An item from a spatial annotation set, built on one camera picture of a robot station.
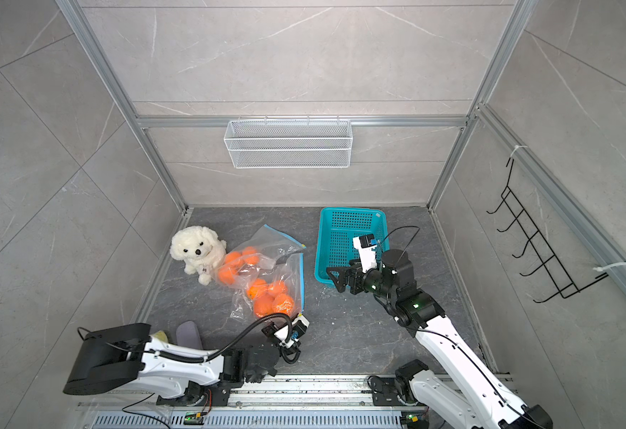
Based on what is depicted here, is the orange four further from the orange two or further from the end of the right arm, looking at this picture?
the end of the right arm

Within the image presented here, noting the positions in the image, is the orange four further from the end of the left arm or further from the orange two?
the end of the left arm

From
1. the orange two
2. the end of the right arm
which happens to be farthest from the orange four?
the end of the right arm

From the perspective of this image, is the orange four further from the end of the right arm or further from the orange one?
the end of the right arm

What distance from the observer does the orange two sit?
833 millimetres
